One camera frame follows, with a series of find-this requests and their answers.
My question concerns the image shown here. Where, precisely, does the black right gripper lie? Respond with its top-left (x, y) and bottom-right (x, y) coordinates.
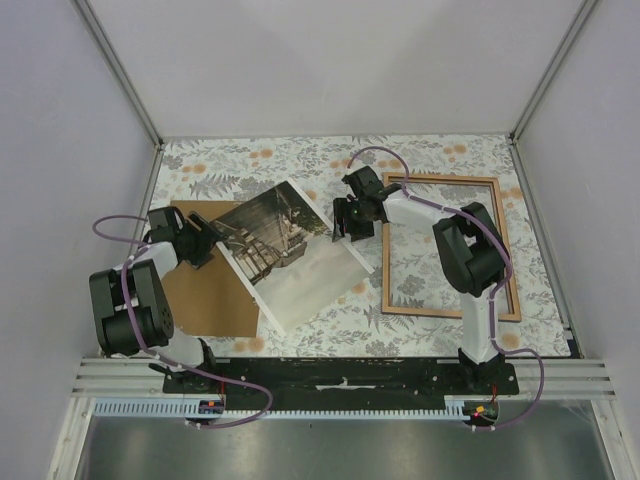
top-left (332, 198), bottom-right (376, 244)

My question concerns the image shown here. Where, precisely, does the wooden picture frame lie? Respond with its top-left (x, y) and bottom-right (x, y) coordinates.
top-left (381, 173), bottom-right (509, 319)

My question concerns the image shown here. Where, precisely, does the printed pier photo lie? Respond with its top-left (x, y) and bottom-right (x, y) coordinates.
top-left (212, 180), bottom-right (373, 336)

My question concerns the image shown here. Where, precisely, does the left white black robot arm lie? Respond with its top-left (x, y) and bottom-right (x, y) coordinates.
top-left (89, 206), bottom-right (226, 393)

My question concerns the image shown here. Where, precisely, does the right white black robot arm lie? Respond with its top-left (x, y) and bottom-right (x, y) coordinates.
top-left (332, 166), bottom-right (512, 394)

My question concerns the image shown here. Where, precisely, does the brown cardboard backing board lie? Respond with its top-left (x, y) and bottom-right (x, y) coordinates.
top-left (164, 199), bottom-right (259, 340)

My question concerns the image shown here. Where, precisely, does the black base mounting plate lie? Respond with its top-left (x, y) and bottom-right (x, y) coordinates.
top-left (162, 356), bottom-right (521, 407)

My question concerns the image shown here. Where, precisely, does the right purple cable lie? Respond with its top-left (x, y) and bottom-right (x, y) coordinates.
top-left (344, 147), bottom-right (546, 432)

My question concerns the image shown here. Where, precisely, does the purple cable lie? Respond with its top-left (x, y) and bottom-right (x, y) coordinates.
top-left (92, 213), bottom-right (275, 431)
top-left (344, 147), bottom-right (546, 432)

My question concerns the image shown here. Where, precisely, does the left aluminium corner post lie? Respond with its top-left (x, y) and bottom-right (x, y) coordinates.
top-left (74, 0), bottom-right (164, 149)

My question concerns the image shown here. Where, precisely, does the aluminium corner post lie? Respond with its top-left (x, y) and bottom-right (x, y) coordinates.
top-left (509, 0), bottom-right (601, 141)
top-left (74, 0), bottom-right (164, 149)

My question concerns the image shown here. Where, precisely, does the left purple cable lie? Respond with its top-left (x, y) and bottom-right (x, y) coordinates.
top-left (92, 213), bottom-right (275, 431)

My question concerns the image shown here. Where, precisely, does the white slotted cable duct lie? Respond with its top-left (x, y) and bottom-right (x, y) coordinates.
top-left (93, 397), bottom-right (470, 421)

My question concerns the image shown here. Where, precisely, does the aluminium front rail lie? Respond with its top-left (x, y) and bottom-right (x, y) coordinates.
top-left (72, 358), bottom-right (616, 400)

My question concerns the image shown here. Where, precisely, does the right aluminium corner post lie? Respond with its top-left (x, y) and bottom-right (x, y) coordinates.
top-left (509, 0), bottom-right (601, 141)

